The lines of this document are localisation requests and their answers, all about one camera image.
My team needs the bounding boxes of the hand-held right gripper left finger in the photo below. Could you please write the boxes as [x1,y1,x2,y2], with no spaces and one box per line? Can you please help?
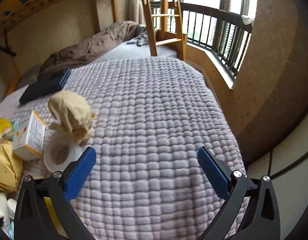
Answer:
[14,146,97,240]

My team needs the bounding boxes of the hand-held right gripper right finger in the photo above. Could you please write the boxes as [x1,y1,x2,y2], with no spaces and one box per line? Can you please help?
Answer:
[197,146,280,240]

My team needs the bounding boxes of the white tape roll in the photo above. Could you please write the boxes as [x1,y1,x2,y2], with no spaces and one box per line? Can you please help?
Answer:
[43,131,86,173]

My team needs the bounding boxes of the white orange medicine box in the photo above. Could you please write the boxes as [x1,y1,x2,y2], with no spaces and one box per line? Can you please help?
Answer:
[12,110,47,162]

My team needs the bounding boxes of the crumpled beige paper wad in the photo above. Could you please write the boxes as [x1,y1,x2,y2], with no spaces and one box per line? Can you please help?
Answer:
[48,90,96,145]

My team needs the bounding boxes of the yellow paper bag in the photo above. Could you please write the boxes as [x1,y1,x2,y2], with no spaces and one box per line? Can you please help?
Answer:
[0,142,23,193]

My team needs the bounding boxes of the lavender quilted blanket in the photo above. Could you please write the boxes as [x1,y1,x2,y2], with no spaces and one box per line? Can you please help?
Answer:
[0,56,252,240]

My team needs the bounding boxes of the yellow printed packet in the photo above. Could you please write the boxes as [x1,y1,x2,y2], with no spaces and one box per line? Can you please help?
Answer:
[0,118,20,143]

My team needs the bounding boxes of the black flat case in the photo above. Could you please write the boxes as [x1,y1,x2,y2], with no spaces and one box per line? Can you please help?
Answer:
[19,67,69,104]

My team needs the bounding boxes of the brown duvet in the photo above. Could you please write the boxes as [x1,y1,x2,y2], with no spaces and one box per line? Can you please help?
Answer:
[40,20,147,72]

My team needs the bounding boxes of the grey mattress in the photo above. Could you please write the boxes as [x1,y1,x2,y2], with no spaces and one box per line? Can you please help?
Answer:
[94,41,180,64]

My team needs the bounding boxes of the black tape strips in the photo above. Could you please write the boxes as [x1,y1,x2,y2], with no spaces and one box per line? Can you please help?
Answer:
[0,29,17,57]

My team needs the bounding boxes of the wooden ladder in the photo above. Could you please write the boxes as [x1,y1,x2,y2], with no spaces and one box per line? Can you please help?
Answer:
[138,0,185,60]

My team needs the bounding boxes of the grey cloth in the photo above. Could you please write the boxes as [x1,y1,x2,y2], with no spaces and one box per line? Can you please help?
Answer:
[126,26,154,47]

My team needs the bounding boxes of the dark window railing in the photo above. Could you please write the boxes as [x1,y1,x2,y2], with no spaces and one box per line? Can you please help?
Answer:
[180,2,253,82]

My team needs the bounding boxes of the white curtain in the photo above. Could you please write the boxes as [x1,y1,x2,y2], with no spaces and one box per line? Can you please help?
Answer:
[130,0,146,24]

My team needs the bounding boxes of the black cable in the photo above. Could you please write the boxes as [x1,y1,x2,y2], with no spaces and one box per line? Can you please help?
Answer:
[267,149,308,180]

